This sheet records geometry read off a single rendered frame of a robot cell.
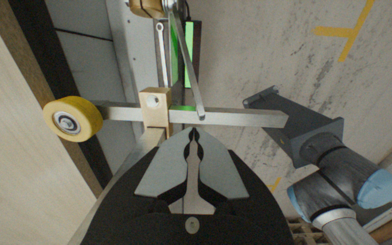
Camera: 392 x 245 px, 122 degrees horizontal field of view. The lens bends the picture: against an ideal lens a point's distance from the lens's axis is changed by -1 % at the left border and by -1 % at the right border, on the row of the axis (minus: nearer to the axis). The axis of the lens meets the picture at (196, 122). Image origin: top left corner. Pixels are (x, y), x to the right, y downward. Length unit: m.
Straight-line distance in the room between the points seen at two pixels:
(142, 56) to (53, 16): 0.21
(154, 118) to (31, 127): 0.22
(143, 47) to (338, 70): 1.55
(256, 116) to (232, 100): 0.92
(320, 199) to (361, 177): 0.15
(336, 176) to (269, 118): 0.50
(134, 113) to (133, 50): 0.28
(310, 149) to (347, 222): 0.29
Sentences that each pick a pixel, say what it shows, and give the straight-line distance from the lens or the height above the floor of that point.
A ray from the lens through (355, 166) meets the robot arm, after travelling 0.75.
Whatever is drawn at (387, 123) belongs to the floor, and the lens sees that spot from 2.49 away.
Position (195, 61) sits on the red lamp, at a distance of 0.37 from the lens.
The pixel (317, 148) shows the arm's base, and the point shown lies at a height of 0.66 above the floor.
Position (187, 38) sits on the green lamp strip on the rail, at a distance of 0.38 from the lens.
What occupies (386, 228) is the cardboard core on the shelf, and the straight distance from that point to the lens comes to 2.88.
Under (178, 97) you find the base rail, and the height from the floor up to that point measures 0.70.
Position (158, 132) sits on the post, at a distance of 0.24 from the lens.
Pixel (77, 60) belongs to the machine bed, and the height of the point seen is 0.78.
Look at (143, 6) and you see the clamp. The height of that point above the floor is 0.87.
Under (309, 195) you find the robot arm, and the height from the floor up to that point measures 0.80.
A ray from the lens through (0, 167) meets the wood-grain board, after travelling 0.54.
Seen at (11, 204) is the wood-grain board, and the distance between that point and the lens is 0.71.
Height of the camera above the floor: 1.08
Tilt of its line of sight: 62 degrees down
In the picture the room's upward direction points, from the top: 180 degrees clockwise
